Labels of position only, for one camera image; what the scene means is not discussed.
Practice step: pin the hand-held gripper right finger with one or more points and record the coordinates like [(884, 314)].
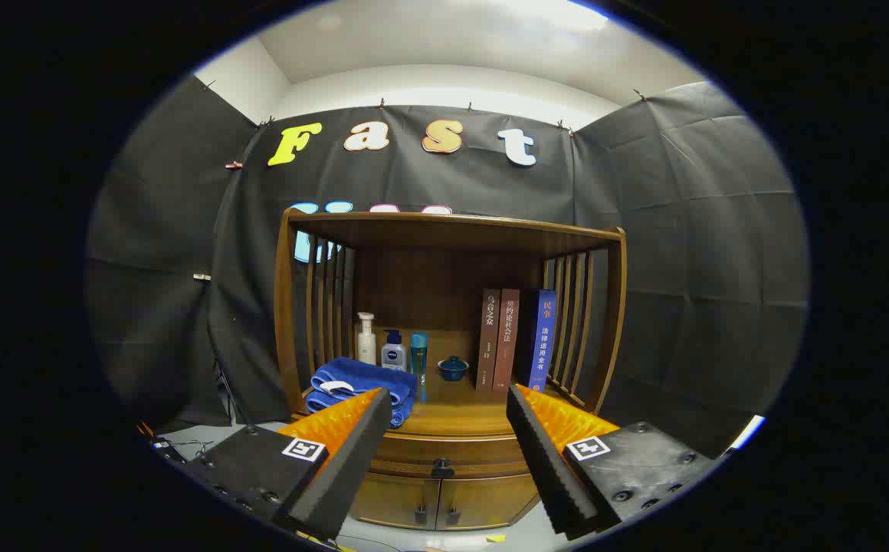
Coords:
[(548, 468)]

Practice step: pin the white bottle with blue pump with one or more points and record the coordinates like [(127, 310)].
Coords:
[(393, 356)]

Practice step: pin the blue lidded cup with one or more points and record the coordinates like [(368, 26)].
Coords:
[(453, 370)]

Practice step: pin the wooden drawer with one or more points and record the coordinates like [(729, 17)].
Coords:
[(414, 456)]

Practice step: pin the blue book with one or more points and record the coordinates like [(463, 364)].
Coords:
[(542, 337)]

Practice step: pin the wooden cabinet door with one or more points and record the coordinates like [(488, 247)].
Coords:
[(487, 500), (395, 500)]

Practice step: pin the wooden cabinet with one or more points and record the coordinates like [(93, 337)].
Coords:
[(444, 230)]

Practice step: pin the wooden countertop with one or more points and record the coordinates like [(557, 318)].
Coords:
[(460, 414)]

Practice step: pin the dark brown book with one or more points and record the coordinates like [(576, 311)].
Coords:
[(487, 345)]

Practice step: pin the black backdrop cloth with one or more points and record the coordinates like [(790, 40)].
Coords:
[(682, 230)]

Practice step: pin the reddish brown book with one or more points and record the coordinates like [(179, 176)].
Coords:
[(506, 345)]

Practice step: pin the folded blue towel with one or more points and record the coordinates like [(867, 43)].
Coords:
[(360, 376)]

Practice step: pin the teal clear bottle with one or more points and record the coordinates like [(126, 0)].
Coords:
[(419, 356)]

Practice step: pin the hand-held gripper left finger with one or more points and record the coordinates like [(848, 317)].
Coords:
[(345, 468)]

